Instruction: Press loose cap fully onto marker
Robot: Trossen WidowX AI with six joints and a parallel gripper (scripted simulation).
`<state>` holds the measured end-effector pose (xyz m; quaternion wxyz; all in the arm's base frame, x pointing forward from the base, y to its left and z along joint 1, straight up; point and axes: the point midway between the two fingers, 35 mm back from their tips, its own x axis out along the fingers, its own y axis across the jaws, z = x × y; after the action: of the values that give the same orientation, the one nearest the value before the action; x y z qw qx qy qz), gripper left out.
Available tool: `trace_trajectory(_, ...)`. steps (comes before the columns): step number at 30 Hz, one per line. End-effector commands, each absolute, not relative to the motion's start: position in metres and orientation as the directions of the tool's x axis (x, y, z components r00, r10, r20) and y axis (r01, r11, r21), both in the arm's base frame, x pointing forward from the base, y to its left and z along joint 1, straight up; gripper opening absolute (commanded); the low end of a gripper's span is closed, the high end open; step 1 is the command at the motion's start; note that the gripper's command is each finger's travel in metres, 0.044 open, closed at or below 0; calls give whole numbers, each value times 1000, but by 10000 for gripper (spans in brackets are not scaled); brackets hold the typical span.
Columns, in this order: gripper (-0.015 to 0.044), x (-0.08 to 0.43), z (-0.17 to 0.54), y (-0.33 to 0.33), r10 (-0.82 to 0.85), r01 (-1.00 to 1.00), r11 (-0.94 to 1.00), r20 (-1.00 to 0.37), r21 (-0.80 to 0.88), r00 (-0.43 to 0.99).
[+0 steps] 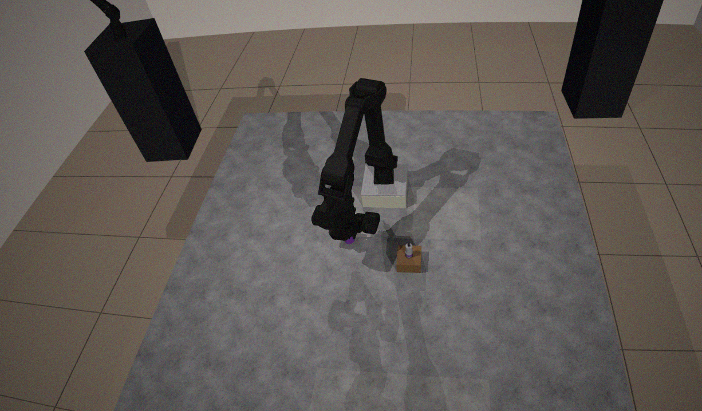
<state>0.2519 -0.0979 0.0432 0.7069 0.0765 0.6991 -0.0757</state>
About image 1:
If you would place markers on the brown block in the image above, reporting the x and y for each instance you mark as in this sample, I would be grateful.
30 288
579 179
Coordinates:
412 264

